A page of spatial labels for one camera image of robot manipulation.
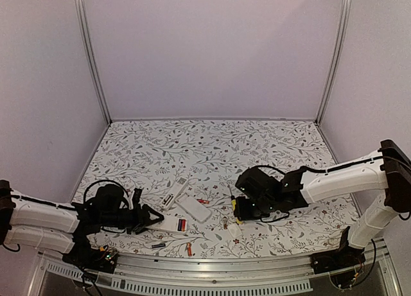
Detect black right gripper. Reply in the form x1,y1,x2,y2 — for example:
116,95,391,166
234,196,276,221

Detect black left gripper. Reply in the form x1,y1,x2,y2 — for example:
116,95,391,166
101,204,164,235

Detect small white remote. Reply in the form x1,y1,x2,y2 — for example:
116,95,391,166
148,216,188,233

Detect long white remote with buttons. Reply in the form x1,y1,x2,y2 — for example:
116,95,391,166
160,177,188,211

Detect yellow handled screwdriver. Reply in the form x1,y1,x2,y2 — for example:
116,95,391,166
227,185,236,211

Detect white battery cover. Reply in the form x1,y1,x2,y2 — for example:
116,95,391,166
227,223,242,238

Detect white remote control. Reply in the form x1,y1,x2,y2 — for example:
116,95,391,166
176,193,212,223

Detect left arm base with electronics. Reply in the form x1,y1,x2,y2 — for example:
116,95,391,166
62,238,118,274

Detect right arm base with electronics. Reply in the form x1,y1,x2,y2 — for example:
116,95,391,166
310,227,365,290

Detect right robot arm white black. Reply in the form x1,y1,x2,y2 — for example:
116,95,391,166
234,139,410,268

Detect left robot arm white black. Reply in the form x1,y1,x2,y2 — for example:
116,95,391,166
1,179,164,266

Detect red purple batteries in remote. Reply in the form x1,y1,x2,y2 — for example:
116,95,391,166
177,218,187,232

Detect floral patterned table mat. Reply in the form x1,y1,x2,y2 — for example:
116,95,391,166
73,120,358,259

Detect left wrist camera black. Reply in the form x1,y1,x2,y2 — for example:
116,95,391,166
130,188,143,209

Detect right aluminium frame post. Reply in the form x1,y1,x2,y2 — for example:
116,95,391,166
315,0,352,126

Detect aluminium frame post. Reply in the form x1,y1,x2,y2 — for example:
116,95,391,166
74,0,112,126
315,0,352,126

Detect left aluminium frame post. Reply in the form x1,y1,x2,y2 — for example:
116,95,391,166
74,0,112,126

